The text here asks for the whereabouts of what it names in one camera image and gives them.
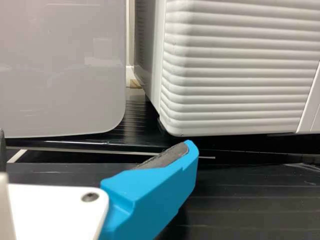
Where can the black platform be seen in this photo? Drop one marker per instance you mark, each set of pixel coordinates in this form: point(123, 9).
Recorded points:
point(250, 200)
point(140, 125)

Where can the white incubator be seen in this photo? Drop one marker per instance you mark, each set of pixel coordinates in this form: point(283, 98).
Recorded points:
point(155, 62)

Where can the incubator door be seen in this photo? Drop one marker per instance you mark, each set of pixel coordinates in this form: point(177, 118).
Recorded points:
point(237, 75)

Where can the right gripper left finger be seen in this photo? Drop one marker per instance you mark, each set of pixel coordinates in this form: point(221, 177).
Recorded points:
point(2, 150)

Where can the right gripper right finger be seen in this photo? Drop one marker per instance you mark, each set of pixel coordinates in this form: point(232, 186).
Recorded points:
point(150, 195)

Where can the white box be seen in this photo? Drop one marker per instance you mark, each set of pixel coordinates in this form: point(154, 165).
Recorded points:
point(62, 70)

